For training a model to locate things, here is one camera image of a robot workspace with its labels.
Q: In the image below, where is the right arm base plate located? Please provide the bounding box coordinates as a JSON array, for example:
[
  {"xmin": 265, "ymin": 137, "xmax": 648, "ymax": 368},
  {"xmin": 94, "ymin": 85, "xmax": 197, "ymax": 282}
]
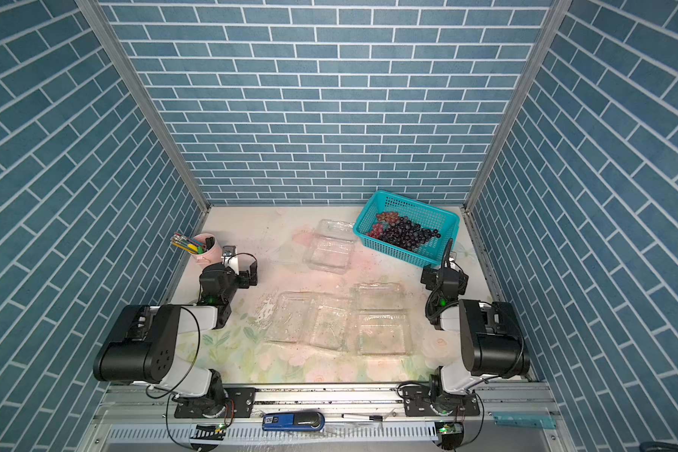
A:
[{"xmin": 397, "ymin": 385, "xmax": 480, "ymax": 417}]

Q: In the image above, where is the black marker pen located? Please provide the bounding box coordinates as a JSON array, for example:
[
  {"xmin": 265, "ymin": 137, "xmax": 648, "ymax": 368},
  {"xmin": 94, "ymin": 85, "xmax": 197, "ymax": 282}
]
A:
[{"xmin": 341, "ymin": 414, "xmax": 383, "ymax": 422}]

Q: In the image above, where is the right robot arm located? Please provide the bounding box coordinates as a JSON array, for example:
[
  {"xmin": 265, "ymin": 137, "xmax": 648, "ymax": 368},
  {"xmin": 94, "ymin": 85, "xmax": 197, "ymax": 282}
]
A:
[{"xmin": 421, "ymin": 247, "xmax": 530, "ymax": 410}]

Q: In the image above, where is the coloured pens bundle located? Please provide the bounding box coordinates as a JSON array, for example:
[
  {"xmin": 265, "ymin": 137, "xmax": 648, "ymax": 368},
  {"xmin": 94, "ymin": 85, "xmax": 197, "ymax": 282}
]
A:
[{"xmin": 171, "ymin": 234, "xmax": 206, "ymax": 255}]

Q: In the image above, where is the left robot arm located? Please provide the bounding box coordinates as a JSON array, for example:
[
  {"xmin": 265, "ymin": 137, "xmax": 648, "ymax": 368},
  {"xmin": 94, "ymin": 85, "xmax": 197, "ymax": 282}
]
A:
[{"xmin": 92, "ymin": 247, "xmax": 258, "ymax": 418}]

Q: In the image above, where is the pink pen cup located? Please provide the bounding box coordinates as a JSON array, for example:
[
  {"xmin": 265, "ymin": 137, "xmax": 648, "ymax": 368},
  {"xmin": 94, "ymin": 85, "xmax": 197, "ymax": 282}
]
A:
[{"xmin": 192, "ymin": 234, "xmax": 223, "ymax": 269}]

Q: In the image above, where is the dark purple grape bunch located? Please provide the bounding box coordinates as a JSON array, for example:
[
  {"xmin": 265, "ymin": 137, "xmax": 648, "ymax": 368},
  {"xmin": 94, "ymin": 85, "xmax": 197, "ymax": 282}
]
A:
[{"xmin": 379, "ymin": 217, "xmax": 442, "ymax": 252}]

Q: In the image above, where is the clear clamshell container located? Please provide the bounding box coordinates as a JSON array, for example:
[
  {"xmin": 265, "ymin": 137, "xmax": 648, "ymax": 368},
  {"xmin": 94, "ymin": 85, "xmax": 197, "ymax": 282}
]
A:
[
  {"xmin": 352, "ymin": 282, "xmax": 412, "ymax": 357},
  {"xmin": 264, "ymin": 292, "xmax": 354, "ymax": 352},
  {"xmin": 303, "ymin": 220, "xmax": 357, "ymax": 274}
]

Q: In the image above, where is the aluminium front rail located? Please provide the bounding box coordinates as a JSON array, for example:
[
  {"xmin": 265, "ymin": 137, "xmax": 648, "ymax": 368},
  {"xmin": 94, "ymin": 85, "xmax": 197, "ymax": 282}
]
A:
[{"xmin": 78, "ymin": 380, "xmax": 574, "ymax": 451}]

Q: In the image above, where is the red grape bunch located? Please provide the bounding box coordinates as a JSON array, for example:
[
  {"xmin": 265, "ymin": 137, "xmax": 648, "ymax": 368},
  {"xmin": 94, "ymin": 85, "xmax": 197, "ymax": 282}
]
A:
[
  {"xmin": 376, "ymin": 212, "xmax": 400, "ymax": 224},
  {"xmin": 366, "ymin": 221, "xmax": 385, "ymax": 239}
]

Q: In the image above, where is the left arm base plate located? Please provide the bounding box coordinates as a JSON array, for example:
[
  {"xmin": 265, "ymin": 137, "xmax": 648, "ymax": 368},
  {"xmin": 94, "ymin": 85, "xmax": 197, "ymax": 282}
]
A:
[{"xmin": 174, "ymin": 387, "xmax": 257, "ymax": 419}]

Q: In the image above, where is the blue black handheld device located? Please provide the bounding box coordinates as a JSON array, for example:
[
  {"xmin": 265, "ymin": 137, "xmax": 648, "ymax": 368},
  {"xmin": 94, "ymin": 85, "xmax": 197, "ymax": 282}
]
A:
[{"xmin": 262, "ymin": 411, "xmax": 326, "ymax": 432}]

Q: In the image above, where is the teal plastic basket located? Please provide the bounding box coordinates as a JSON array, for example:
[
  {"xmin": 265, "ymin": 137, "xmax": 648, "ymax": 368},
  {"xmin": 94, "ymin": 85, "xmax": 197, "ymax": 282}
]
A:
[{"xmin": 353, "ymin": 190, "xmax": 460, "ymax": 267}]

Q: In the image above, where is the teal metal bracket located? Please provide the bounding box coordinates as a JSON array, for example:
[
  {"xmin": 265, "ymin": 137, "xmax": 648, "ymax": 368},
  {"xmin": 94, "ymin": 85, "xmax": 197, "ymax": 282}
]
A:
[{"xmin": 492, "ymin": 412, "xmax": 557, "ymax": 429}]

